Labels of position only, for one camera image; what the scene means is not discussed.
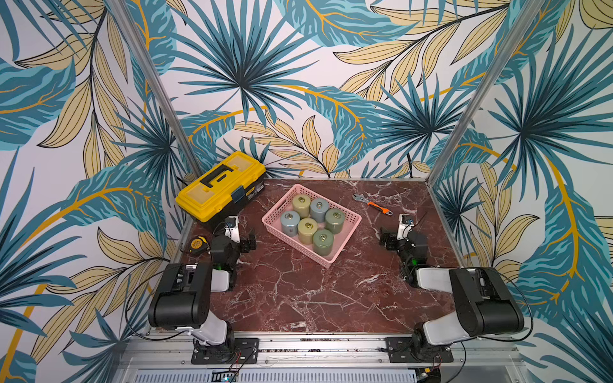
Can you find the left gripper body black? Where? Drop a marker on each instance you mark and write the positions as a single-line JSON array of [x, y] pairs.
[[235, 249]]

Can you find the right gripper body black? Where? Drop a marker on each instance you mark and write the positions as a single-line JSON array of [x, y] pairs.
[[392, 240]]

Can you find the blue-grey tea canister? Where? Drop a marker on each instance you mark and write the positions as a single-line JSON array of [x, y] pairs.
[[318, 209], [289, 223]]

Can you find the olive tea canister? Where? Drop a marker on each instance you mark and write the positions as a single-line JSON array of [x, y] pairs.
[[306, 229], [301, 204]]

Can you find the green tea canister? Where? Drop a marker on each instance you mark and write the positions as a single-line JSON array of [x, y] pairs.
[[323, 241], [334, 220]]

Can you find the pink plastic basket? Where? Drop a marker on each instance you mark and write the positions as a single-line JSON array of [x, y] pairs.
[[271, 221]]

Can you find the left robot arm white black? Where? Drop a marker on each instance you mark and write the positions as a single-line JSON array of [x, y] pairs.
[[182, 301]]

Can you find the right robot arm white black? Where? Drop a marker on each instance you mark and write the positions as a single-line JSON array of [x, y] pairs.
[[483, 305]]

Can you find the yellow black tape measure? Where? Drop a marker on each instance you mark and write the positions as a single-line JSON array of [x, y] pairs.
[[197, 246]]

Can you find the yellow black toolbox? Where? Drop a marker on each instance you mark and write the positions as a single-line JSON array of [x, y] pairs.
[[223, 191]]

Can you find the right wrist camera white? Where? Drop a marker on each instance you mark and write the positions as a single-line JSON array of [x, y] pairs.
[[406, 222]]

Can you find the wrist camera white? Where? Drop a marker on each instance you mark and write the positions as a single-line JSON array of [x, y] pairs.
[[231, 225], [406, 222]]

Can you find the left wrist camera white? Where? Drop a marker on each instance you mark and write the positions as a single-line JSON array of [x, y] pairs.
[[231, 225]]

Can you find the orange handled adjustable wrench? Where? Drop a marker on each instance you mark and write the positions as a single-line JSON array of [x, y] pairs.
[[362, 199]]

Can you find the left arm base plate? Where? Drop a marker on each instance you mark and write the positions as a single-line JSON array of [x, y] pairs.
[[240, 351]]

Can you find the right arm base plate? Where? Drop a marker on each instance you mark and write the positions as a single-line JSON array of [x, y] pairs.
[[406, 350]]

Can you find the aluminium front rail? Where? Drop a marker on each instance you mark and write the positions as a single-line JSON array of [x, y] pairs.
[[319, 357]]

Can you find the right aluminium corner post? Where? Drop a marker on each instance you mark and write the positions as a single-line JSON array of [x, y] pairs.
[[500, 60]]

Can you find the aluminium corner post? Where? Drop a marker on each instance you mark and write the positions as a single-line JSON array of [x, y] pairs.
[[500, 60], [132, 35]]

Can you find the left aluminium corner post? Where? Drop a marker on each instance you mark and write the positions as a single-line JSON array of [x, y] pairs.
[[132, 35]]

